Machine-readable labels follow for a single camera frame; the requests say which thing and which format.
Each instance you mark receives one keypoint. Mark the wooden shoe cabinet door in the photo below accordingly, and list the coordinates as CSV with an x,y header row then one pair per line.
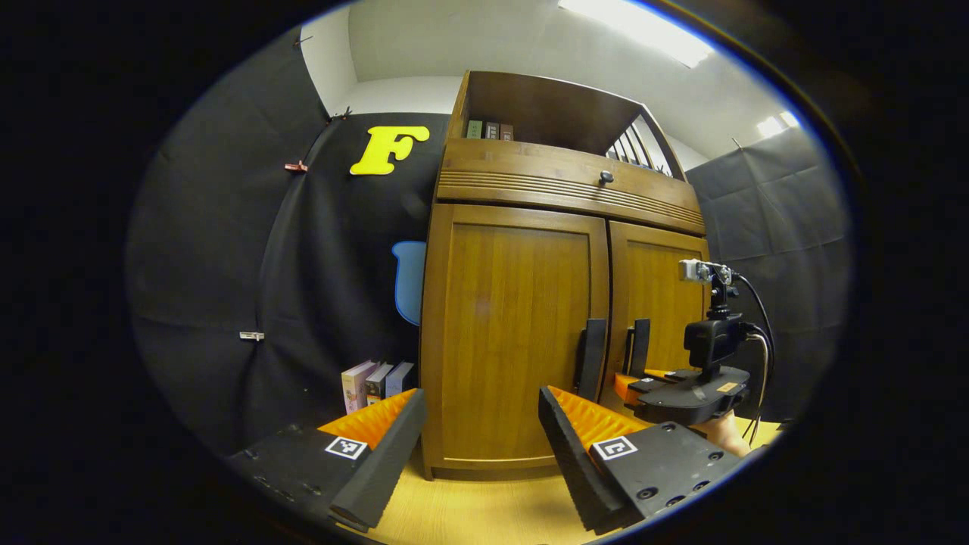
x,y
658,303
507,325

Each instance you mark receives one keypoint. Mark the red clip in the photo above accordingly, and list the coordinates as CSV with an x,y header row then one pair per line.
x,y
296,166

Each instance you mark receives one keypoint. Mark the blue chair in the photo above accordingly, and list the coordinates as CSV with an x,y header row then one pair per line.
x,y
410,280

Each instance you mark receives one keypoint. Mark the small ceiling light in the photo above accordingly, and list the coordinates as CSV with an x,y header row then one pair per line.
x,y
776,125

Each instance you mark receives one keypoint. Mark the dark striped box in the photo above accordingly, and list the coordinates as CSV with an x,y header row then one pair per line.
x,y
377,382

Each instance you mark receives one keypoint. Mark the wooden double-door shoe cabinet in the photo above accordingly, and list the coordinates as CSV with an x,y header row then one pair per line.
x,y
553,106

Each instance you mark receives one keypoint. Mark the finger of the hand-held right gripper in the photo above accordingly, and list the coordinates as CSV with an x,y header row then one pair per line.
x,y
627,387
670,374

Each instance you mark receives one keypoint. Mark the black backdrop cloth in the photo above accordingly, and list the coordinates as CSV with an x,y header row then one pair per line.
x,y
227,265

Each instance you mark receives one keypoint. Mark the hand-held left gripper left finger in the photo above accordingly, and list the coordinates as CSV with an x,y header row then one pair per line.
x,y
382,462

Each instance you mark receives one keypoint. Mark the dark blue box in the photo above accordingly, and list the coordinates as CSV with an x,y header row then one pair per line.
x,y
399,378

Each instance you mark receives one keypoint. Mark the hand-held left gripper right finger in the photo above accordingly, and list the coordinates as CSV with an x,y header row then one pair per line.
x,y
571,462

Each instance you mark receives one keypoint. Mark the large ceiling light panel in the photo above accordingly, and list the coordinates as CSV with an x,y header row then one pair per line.
x,y
643,26

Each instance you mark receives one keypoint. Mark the wooden drawer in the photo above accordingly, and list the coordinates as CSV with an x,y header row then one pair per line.
x,y
522,170

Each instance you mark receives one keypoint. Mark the reddish brown book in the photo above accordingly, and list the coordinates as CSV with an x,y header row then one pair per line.
x,y
506,132

